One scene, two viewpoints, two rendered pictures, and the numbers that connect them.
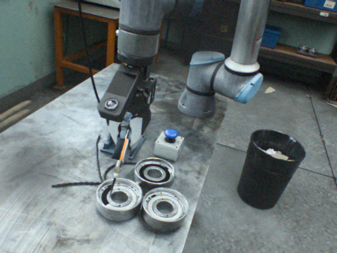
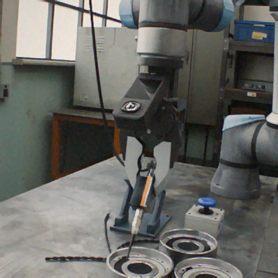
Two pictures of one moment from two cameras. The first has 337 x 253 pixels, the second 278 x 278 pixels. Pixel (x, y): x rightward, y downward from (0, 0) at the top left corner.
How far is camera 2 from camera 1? 0.20 m
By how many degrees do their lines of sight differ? 23
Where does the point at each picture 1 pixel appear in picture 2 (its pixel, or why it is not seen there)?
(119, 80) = (139, 86)
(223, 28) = not seen: hidden behind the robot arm
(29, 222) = not seen: outside the picture
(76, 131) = (77, 210)
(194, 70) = (229, 135)
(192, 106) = (230, 184)
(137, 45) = (161, 40)
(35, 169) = (25, 242)
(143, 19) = (167, 10)
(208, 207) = not seen: outside the picture
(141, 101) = (169, 116)
